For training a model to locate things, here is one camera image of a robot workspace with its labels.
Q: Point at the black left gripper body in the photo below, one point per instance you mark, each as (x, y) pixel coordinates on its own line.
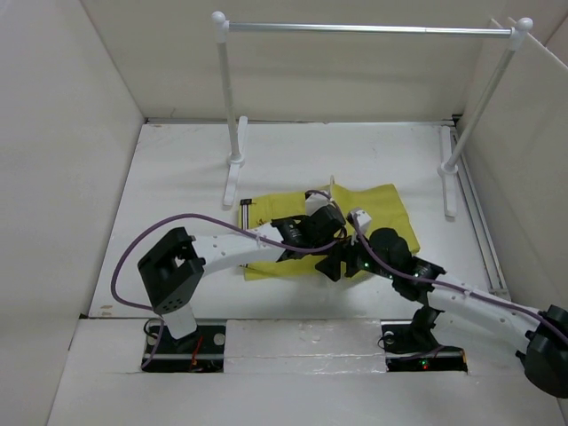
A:
(321, 242)

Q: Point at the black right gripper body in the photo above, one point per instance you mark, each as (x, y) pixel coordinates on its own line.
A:
(356, 260)

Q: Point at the yellow trousers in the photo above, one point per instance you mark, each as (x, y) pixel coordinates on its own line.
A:
(382, 203)

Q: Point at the beige trouser hanger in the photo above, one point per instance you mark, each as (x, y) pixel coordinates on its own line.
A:
(333, 184)

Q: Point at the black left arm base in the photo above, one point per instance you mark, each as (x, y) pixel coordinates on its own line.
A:
(199, 353)

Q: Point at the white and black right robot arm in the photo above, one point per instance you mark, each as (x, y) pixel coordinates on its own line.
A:
(537, 338)

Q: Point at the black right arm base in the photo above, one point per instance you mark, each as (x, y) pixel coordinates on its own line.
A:
(410, 346)

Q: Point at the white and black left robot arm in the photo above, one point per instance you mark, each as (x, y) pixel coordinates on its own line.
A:
(172, 269)

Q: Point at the white foam block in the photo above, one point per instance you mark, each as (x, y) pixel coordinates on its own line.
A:
(304, 347)

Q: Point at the white clothes rack with metal bar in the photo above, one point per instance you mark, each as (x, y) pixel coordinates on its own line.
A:
(314, 71)

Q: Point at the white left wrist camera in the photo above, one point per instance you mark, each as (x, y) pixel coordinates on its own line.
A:
(315, 199)

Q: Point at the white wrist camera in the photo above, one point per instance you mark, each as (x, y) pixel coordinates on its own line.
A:
(315, 199)
(360, 220)

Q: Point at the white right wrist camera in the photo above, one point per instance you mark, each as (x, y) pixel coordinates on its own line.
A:
(360, 220)

